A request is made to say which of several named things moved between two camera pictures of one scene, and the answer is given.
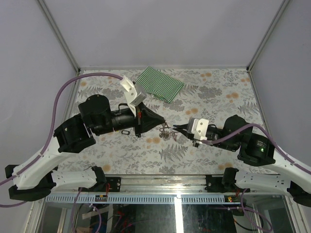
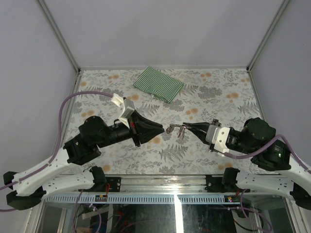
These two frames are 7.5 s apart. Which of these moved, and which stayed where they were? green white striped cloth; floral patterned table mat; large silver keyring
Moved: large silver keyring
Stayed: green white striped cloth; floral patterned table mat
